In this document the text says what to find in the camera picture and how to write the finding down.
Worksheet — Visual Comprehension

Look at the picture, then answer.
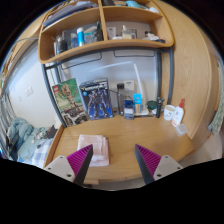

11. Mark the dark green small object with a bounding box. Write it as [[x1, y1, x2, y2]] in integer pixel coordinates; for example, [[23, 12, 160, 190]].
[[146, 100, 158, 111]]

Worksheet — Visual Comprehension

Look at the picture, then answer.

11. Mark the hanging patterned cloth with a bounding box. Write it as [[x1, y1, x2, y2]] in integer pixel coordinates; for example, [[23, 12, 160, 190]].
[[208, 66, 224, 135]]

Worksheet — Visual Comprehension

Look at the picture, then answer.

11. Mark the pale pink towel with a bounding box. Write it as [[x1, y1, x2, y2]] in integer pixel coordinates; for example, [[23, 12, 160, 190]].
[[77, 134, 110, 168]]

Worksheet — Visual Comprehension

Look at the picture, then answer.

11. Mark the bed with checked sheet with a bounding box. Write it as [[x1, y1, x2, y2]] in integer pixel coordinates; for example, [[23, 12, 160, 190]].
[[0, 96, 63, 169]]

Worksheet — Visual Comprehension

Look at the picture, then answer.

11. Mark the white red-capped squeeze bottle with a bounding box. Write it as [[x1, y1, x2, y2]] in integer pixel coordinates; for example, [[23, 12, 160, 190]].
[[171, 98, 186, 128]]

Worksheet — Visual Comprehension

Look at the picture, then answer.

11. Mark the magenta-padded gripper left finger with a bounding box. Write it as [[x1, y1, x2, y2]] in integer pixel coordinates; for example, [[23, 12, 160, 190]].
[[43, 143, 94, 188]]

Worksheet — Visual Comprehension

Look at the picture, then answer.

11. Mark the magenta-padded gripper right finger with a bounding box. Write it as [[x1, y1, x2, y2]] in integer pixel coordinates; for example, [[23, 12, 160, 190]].
[[134, 143, 184, 186]]

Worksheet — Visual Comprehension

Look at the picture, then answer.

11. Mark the small blue box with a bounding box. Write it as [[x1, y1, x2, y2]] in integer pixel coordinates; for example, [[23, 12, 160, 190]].
[[123, 98, 135, 120]]

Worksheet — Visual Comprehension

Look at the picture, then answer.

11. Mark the green tree-figure toy box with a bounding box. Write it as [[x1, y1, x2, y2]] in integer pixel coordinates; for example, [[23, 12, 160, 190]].
[[51, 77, 90, 128]]

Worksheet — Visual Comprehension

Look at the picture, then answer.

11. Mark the wooden shelf unit, metal frame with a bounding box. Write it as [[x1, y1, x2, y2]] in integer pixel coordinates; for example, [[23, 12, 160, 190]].
[[37, 0, 175, 126]]

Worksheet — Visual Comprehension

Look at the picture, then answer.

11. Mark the light blue crumpled blanket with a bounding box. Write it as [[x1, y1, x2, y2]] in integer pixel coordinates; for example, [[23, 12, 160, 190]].
[[7, 117, 34, 144]]

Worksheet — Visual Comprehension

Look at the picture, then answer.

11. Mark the white wall switch plate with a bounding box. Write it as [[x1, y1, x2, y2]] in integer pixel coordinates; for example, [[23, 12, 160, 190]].
[[24, 86, 34, 98]]

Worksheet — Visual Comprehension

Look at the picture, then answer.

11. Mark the clear plastic container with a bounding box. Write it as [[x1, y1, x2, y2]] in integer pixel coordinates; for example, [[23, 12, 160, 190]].
[[175, 123, 189, 137]]

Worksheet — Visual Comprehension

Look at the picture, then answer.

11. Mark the white cup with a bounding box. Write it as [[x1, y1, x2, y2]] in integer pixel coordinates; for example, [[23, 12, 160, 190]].
[[163, 104, 176, 121]]

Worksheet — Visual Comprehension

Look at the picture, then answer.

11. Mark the clear dark-capped water bottle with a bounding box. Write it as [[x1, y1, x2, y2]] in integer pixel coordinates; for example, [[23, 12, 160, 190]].
[[116, 83, 126, 117]]

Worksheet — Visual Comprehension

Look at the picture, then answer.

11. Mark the white desk lamp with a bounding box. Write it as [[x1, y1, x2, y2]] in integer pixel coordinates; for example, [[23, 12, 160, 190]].
[[88, 60, 149, 116]]

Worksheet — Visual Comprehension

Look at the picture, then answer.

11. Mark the blue robot model kit box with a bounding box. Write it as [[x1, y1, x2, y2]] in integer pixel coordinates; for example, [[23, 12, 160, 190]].
[[78, 78, 114, 121]]

